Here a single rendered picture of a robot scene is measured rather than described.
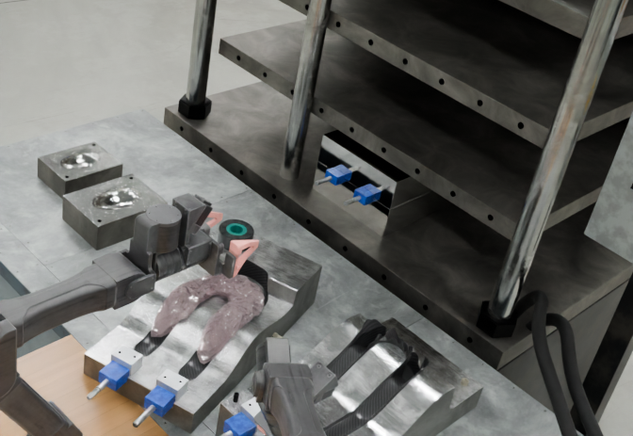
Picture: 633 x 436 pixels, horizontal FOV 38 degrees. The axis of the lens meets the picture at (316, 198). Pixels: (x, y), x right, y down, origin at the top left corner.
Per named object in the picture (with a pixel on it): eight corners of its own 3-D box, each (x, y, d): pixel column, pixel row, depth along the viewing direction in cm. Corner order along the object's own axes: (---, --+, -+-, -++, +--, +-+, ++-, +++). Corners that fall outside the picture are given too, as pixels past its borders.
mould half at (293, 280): (190, 434, 177) (196, 393, 171) (83, 373, 185) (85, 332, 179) (314, 302, 216) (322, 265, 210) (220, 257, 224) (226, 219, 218)
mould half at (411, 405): (308, 527, 164) (321, 476, 157) (215, 435, 178) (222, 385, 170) (476, 406, 196) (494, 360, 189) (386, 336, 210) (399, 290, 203)
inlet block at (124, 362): (98, 414, 174) (99, 394, 171) (76, 402, 175) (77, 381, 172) (141, 375, 184) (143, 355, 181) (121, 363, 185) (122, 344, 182)
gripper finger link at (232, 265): (242, 213, 165) (202, 229, 159) (269, 234, 161) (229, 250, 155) (236, 244, 169) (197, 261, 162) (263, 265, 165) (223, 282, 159)
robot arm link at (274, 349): (242, 356, 156) (253, 319, 147) (292, 357, 158) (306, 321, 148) (245, 420, 149) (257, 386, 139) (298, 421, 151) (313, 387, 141)
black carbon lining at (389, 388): (316, 463, 167) (324, 427, 162) (256, 409, 176) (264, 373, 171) (435, 384, 190) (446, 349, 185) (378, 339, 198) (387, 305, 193)
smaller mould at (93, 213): (96, 250, 218) (97, 227, 214) (61, 218, 226) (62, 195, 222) (165, 225, 231) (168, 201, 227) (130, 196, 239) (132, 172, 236)
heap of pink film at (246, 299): (213, 369, 184) (217, 340, 180) (140, 331, 190) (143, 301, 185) (279, 303, 204) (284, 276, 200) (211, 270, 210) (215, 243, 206)
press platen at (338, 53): (518, 246, 216) (524, 228, 213) (218, 53, 274) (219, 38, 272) (665, 163, 264) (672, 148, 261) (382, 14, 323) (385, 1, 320)
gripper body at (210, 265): (188, 213, 162) (154, 226, 157) (226, 243, 157) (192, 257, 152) (185, 243, 166) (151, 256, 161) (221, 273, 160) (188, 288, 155)
